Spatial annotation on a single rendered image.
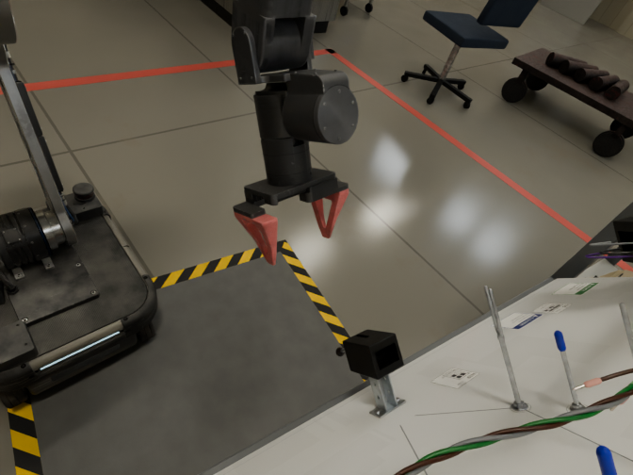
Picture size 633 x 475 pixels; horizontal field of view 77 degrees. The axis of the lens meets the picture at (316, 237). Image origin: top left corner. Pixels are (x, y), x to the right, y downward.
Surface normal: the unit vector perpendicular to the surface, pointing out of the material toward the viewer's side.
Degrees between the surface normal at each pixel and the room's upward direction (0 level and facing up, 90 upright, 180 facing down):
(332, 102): 60
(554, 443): 54
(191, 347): 0
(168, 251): 0
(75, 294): 0
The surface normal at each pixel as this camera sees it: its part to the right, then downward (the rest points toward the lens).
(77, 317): 0.23, -0.66
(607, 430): -0.27, -0.96
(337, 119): 0.66, 0.25
